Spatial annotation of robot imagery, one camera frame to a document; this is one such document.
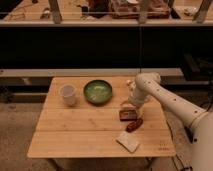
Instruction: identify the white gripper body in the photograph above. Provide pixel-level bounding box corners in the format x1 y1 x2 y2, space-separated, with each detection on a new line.
120 91 148 110

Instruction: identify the dark brown rectangular eraser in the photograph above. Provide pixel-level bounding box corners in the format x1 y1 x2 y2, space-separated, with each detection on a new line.
119 109 137 121

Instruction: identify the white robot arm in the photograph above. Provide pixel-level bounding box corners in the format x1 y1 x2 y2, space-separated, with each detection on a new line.
126 73 213 171

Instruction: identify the white sponge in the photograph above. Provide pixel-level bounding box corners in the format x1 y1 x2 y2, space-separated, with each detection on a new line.
116 131 140 153

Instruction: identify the small brown oblong object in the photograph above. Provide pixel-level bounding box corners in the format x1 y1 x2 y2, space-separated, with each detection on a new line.
126 118 143 133

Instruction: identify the wooden folding table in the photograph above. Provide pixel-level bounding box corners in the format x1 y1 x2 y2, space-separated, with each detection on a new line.
28 77 176 158

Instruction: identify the translucent white plastic cup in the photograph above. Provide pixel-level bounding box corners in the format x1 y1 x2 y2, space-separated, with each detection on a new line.
58 84 77 106

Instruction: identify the background workbench shelf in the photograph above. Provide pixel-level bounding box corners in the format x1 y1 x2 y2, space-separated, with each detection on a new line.
0 0 213 27

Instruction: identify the black floor cable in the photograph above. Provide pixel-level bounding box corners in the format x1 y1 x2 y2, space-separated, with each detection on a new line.
166 109 201 171

